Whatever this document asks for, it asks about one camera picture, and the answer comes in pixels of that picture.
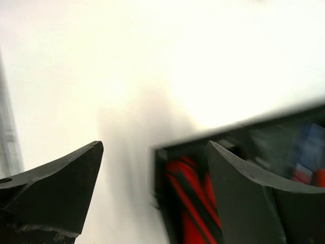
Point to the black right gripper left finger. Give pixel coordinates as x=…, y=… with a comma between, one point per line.
x=52, y=200

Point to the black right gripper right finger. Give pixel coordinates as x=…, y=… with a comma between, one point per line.
x=257, y=206

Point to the large red black utility knife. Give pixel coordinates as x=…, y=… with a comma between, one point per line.
x=192, y=184

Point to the blue red screwdriver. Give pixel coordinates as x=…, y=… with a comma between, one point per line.
x=308, y=154

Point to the black middle storage bin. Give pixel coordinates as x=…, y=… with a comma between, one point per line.
x=273, y=142

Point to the black storage bin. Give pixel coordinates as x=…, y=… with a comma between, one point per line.
x=168, y=202
x=273, y=142

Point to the black near storage bin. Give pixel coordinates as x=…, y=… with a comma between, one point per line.
x=168, y=202

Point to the aluminium frame rail right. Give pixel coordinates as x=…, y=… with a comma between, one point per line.
x=11, y=159

